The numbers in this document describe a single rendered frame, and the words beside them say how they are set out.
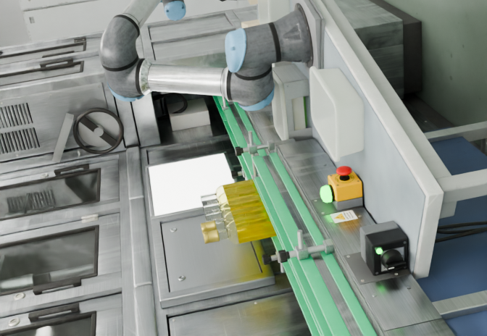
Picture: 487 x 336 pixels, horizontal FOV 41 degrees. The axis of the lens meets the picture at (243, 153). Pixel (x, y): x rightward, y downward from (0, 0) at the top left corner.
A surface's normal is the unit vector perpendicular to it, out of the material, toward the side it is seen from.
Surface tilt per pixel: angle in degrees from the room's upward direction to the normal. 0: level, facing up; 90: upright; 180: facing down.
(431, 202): 90
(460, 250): 90
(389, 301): 90
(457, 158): 90
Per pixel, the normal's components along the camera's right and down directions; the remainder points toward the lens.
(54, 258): -0.12, -0.89
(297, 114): 0.18, 0.41
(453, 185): -0.07, -0.75
